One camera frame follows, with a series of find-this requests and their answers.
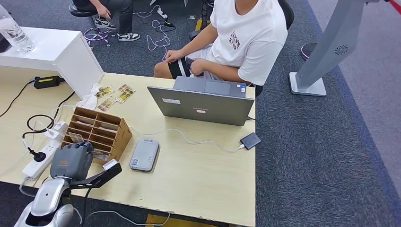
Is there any seated person's left hand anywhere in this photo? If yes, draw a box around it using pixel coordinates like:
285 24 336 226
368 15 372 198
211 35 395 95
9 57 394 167
190 58 208 76

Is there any round black base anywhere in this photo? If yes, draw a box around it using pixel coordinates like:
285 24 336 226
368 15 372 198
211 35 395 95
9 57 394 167
300 43 319 61

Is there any seated person's right hand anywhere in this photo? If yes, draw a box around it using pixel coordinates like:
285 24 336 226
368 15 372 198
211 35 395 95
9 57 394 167
164 49 186 64

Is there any white crumpled plastic bag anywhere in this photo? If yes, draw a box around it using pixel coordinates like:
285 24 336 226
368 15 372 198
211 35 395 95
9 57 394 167
76 83 101 109

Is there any clear water bottle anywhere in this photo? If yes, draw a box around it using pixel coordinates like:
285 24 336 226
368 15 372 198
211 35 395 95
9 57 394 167
0 3 35 53

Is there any white desk riser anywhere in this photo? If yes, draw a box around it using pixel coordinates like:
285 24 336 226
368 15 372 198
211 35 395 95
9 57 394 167
0 26 105 100

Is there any stool person's hand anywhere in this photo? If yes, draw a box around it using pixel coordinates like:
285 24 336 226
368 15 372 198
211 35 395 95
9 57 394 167
97 4 112 20

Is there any person on stool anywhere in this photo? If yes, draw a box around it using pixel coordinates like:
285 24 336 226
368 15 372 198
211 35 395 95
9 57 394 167
72 0 141 42

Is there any grey floor stand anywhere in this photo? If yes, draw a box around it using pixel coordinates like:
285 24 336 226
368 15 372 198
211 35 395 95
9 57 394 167
288 0 382 97

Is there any white charger plug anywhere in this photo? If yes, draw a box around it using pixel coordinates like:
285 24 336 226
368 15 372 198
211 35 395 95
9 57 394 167
44 128 60 140

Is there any white device cable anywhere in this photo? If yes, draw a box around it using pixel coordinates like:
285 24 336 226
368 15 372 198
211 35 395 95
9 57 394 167
129 126 245 153

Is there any grey laptop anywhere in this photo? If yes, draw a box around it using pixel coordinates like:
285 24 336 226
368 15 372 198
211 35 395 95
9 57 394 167
147 76 255 127

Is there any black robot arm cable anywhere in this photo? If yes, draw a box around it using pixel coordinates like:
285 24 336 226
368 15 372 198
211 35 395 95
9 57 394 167
80 187 92 227

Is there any room key card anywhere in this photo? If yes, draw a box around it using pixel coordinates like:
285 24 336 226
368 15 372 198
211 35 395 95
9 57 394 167
68 132 85 143

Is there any grey card reader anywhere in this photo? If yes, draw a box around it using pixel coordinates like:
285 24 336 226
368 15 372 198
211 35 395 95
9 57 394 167
129 139 160 172

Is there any white power strip cable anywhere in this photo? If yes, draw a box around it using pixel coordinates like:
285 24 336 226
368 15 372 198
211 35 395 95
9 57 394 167
18 176 172 227

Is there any seated person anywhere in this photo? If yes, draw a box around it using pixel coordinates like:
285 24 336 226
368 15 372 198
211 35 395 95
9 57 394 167
153 0 288 87

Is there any black laptop cable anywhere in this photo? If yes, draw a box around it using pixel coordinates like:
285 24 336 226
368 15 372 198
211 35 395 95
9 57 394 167
247 116 262 133

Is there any black stool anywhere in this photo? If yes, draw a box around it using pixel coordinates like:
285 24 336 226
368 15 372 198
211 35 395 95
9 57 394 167
69 3 98 29

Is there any white floor cable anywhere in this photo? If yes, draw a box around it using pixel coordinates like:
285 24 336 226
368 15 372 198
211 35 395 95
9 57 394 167
132 4 177 62

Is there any small black device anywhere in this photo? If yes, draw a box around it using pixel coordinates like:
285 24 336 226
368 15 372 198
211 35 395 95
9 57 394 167
240 132 262 151

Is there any black power adapter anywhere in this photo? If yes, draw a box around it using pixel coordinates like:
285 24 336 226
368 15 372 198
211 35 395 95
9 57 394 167
33 75 66 90

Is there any ID card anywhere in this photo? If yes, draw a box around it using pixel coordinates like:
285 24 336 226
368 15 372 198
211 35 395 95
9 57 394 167
116 89 136 105

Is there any wooden card organiser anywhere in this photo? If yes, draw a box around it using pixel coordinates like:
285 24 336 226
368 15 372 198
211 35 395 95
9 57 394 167
61 106 133 166

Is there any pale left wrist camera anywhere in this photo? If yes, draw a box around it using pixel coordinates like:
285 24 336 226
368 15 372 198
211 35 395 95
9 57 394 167
69 159 123 190

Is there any black plug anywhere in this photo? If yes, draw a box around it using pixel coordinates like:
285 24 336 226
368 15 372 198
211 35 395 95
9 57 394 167
27 147 47 163

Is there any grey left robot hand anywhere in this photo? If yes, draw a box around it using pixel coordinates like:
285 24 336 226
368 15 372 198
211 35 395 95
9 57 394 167
50 141 94 182

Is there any black adapter cable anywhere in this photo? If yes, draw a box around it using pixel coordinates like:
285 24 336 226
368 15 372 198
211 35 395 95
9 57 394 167
0 79 36 119

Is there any black looped cable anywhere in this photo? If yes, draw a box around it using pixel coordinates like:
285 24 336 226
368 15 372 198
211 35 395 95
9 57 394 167
22 91 76 139

